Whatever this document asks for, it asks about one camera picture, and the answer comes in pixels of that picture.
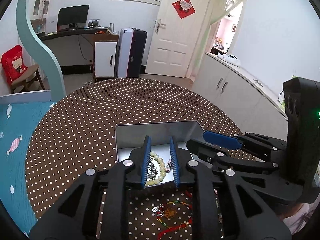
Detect small silver chain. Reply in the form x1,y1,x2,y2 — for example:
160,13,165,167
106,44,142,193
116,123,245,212
147,155,160,181

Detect red cord gold pendant bracelet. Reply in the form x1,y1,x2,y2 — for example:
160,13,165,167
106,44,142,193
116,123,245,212
151,191,194,240

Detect person's right hand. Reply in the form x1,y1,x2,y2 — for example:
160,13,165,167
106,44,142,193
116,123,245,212
277,203,314,220

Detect grey metal storage box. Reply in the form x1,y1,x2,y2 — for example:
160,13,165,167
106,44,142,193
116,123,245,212
109,121,213,194

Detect brown polka dot tablecloth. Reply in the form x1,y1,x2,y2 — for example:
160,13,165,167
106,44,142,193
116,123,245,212
25,78,241,239

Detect white panel door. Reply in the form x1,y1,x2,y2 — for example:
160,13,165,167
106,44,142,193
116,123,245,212
145,0,209,77

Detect white small cabinet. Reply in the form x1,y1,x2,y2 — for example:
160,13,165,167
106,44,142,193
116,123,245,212
93,33,119,79

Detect teal candy print bedspread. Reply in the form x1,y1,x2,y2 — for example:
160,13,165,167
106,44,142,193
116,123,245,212
1,102,54,233

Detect wooden stool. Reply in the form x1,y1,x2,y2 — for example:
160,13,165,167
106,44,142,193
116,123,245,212
10,64,45,94

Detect red heart door decoration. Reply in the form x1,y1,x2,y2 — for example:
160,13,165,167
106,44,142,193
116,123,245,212
172,0,195,19

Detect black computer monitor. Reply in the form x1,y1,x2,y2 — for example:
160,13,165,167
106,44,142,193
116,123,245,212
57,5,89,30

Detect dark wooden desk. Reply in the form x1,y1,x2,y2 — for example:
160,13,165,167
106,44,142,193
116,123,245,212
37,28,112,41

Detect red cat print bag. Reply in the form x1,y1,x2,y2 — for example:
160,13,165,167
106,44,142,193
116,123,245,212
1,45,28,85

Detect teal curved partition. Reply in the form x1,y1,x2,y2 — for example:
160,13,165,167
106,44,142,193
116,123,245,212
16,0,66,101

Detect white wall cabinets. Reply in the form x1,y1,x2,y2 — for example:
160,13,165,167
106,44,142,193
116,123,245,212
192,53,288,140

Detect silver door handle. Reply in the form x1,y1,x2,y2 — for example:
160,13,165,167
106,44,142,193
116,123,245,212
155,18,166,33

